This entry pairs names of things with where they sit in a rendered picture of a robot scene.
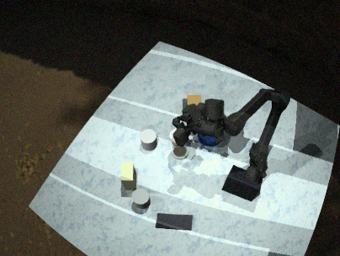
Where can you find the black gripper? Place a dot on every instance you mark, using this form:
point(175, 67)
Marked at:
point(181, 135)

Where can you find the grey cylinder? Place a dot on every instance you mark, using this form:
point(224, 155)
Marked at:
point(148, 140)
point(141, 198)

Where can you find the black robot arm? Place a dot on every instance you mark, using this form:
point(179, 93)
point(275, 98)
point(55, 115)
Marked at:
point(234, 123)

